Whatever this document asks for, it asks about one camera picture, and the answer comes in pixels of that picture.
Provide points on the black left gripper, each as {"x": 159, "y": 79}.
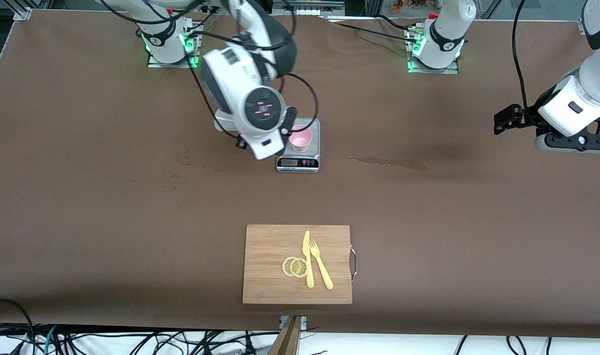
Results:
{"x": 526, "y": 118}

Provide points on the pink plastic cup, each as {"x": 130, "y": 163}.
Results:
{"x": 302, "y": 140}

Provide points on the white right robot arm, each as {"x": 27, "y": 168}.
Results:
{"x": 241, "y": 84}

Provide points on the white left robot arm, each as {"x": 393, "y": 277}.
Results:
{"x": 571, "y": 108}

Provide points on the silver digital kitchen scale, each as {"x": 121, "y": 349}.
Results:
{"x": 314, "y": 135}

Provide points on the yellow plastic knife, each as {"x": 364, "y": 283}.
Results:
{"x": 306, "y": 246}

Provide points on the wooden cutting board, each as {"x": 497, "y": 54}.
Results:
{"x": 265, "y": 256}

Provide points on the lemon slice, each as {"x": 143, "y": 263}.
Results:
{"x": 299, "y": 267}
{"x": 285, "y": 266}

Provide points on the orange background items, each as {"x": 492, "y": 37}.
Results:
{"x": 408, "y": 5}

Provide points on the yellow plastic fork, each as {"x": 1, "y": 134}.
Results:
{"x": 324, "y": 276}

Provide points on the aluminium profile bar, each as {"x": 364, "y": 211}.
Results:
{"x": 21, "y": 11}

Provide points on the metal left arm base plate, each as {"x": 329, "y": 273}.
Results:
{"x": 450, "y": 70}

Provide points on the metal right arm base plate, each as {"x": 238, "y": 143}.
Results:
{"x": 154, "y": 64}

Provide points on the wooden post with metal bracket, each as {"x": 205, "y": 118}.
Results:
{"x": 287, "y": 340}

